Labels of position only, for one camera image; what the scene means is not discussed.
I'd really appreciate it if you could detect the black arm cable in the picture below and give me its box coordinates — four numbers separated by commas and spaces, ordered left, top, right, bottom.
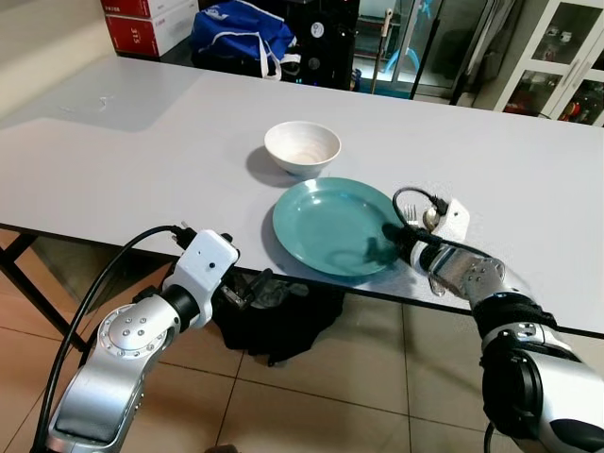
391, 186, 496, 275
31, 224, 190, 452

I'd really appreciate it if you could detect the wooden mop stick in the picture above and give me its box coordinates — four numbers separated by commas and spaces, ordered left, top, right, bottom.
371, 8, 395, 95

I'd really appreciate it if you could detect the white ceramic bowl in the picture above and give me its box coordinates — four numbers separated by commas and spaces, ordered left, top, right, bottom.
263, 121, 342, 177

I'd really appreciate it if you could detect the blue fabric bag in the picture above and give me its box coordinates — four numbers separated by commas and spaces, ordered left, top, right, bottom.
192, 0, 301, 78

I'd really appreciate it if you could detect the large red white cardboard box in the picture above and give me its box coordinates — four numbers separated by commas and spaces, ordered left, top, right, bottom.
103, 13, 199, 59

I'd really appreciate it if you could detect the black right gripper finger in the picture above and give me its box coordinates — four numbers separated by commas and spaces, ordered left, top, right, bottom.
365, 229, 409, 269

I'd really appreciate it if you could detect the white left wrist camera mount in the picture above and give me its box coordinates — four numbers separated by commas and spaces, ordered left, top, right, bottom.
168, 229, 241, 305

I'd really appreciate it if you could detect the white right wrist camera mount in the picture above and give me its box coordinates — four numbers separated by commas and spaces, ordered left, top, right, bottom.
429, 198, 471, 248

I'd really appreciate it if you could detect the white glass door cabinet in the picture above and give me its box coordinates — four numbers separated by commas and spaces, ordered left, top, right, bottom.
494, 0, 604, 126

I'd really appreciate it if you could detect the black hard case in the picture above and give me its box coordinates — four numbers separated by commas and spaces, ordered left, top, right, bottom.
283, 0, 361, 92

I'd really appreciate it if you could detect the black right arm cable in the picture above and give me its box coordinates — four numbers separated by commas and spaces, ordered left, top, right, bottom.
391, 186, 496, 275

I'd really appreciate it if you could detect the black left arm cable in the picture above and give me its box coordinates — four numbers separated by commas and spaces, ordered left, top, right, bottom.
31, 224, 190, 452

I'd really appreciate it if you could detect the teal round plate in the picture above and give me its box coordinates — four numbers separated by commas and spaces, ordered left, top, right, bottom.
272, 176, 413, 278

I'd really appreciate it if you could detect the black metal table leg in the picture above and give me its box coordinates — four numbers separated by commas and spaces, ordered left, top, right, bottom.
0, 230, 82, 337

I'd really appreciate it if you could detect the small red white cardboard box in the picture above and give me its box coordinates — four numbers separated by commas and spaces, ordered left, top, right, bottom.
99, 0, 176, 20

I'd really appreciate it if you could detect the black bag on floor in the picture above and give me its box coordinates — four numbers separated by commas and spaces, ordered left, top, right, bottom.
211, 274, 346, 366

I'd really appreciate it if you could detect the black tripod stand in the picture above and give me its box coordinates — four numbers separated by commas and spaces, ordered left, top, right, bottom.
408, 0, 497, 107

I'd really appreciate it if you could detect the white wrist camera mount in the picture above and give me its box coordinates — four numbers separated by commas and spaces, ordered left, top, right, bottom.
168, 229, 241, 305
429, 198, 471, 248

